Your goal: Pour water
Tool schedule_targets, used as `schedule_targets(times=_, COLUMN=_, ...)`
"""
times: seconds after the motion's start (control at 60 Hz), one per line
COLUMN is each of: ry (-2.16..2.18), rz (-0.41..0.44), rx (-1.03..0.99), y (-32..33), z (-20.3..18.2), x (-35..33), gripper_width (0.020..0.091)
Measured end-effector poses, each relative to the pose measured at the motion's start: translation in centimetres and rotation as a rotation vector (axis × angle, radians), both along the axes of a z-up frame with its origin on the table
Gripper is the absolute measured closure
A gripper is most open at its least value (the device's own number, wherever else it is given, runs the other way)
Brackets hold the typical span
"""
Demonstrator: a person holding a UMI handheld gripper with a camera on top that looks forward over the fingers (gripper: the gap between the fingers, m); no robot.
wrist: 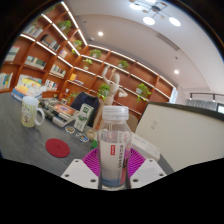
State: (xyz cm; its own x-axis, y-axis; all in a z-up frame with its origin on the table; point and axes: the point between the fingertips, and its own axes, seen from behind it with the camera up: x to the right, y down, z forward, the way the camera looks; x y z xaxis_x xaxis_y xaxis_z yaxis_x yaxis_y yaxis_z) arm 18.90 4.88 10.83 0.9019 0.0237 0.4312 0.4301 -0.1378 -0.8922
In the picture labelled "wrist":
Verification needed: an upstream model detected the tall white green carton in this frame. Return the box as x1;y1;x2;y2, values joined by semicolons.
73;103;95;133

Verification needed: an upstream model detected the wooden shelf unit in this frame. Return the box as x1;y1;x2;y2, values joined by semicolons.
0;1;178;118

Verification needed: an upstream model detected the colourful book stack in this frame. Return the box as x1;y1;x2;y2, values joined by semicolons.
10;76;44;103

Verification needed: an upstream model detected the yellow striped cartoon mug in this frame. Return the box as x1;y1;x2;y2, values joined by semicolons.
20;96;46;129

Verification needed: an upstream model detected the dark book stack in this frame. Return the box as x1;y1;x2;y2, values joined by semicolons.
39;97;81;128

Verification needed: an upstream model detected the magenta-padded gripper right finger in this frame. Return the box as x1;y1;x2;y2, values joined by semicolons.
128;147;167;190

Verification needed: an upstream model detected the black ceiling track rail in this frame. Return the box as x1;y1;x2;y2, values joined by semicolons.
189;92;224;102

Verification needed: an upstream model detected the multi-bulb ceiling lamp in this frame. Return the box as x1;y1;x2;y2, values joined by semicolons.
129;0;182;28

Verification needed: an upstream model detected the clear plastic water bottle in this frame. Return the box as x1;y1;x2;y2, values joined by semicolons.
96;105;133;192

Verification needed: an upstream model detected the flat round red coaster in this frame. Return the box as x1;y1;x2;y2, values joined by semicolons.
44;138;71;159

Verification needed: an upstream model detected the tan chair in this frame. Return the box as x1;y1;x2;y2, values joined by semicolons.
128;114;139;134

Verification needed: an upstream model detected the wooden artist mannequin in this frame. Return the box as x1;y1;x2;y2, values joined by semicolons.
87;64;129;141

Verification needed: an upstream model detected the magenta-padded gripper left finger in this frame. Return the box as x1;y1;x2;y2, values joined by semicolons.
60;147;101;190

